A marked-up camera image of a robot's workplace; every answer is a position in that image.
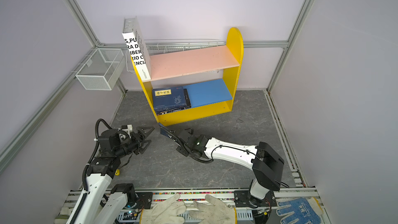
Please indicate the white work glove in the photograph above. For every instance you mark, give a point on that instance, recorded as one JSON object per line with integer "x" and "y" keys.
{"x": 217, "y": 212}
{"x": 165, "y": 212}

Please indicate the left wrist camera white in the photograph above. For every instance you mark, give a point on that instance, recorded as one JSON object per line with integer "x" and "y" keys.
{"x": 127, "y": 128}

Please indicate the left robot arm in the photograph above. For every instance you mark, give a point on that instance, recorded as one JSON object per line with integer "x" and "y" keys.
{"x": 93, "y": 205}

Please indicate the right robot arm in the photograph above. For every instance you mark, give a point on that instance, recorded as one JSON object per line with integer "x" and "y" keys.
{"x": 266, "y": 164}

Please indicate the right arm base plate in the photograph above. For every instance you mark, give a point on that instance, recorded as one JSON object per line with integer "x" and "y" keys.
{"x": 242, "y": 198}

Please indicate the white wire rack basket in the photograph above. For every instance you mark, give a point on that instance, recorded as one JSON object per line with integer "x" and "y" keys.
{"x": 164, "y": 48}

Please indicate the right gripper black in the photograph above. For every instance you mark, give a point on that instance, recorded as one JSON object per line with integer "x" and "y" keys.
{"x": 179, "y": 149}

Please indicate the blue booklet yellow label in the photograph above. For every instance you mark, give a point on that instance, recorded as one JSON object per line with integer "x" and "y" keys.
{"x": 169, "y": 98}
{"x": 166, "y": 132}

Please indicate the white mesh box basket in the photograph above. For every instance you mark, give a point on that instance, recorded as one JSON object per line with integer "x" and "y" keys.
{"x": 102, "y": 69}

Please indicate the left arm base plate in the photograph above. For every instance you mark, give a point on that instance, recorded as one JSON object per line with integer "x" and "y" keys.
{"x": 139, "y": 200}

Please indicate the white book black lettering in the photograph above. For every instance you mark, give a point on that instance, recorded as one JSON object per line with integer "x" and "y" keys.
{"x": 137, "y": 48}

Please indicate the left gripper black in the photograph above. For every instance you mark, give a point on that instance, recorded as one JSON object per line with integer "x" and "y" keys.
{"x": 139, "y": 141}

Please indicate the white work glove centre left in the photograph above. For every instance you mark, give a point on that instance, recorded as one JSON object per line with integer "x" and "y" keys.
{"x": 165, "y": 212}

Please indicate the blue dotted glove right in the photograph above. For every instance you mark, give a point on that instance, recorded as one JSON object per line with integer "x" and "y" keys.
{"x": 300, "y": 211}

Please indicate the black book antler cover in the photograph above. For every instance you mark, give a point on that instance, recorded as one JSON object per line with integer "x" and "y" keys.
{"x": 174, "y": 111}

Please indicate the white work glove centre right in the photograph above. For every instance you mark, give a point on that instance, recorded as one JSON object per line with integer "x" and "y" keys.
{"x": 217, "y": 212}

